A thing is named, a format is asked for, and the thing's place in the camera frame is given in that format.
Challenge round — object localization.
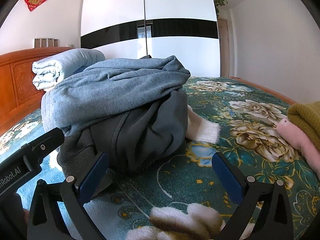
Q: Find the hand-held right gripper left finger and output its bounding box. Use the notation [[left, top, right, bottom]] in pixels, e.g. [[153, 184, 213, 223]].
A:
[[26, 151, 110, 240]]

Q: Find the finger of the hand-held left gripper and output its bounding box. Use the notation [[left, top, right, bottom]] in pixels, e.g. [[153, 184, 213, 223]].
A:
[[23, 127, 65, 162]]

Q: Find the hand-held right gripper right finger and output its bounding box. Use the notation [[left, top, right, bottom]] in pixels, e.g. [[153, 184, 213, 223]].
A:
[[211, 151, 294, 240]]

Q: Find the grey-blue sweatshirt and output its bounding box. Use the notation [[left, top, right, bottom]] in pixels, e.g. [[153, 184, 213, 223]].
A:
[[41, 55, 192, 143]]

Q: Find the green floral blanket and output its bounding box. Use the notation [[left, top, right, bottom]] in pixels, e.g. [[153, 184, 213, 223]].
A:
[[0, 76, 320, 240]]

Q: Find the white fuzzy garment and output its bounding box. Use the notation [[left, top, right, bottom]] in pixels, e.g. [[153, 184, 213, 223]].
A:
[[185, 105, 222, 144]]

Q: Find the wooden bed headboard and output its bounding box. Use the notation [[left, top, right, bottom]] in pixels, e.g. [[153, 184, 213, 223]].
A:
[[0, 47, 73, 135]]

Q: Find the dark grey garment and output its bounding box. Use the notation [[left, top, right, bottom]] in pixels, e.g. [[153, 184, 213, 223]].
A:
[[57, 87, 189, 198]]

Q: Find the pink fuzzy garment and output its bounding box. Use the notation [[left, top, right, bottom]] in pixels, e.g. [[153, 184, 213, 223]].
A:
[[276, 119, 320, 180]]

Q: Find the folded light blue quilt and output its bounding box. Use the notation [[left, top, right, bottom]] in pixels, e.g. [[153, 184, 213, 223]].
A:
[[32, 49, 106, 92]]

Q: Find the olive green fuzzy garment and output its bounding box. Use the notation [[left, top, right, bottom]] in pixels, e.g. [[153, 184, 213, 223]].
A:
[[286, 102, 320, 153]]

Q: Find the white black-striped wardrobe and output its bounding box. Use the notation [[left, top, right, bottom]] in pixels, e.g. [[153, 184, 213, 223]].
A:
[[80, 0, 221, 78]]

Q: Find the wooden bed frame rail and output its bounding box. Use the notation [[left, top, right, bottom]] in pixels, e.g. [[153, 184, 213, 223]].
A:
[[230, 76, 298, 105]]

